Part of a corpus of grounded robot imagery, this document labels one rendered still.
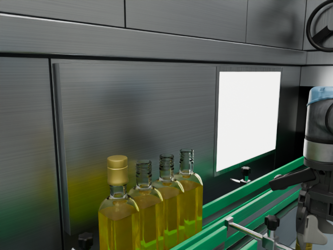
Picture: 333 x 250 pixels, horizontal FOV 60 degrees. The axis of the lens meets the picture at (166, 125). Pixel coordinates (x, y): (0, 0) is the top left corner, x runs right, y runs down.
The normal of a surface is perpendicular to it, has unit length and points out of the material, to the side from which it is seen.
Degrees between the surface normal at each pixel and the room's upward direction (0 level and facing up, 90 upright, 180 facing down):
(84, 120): 90
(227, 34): 90
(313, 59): 90
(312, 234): 84
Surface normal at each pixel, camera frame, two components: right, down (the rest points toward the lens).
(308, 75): -0.72, 0.12
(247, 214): 0.69, 0.13
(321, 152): -0.56, 0.15
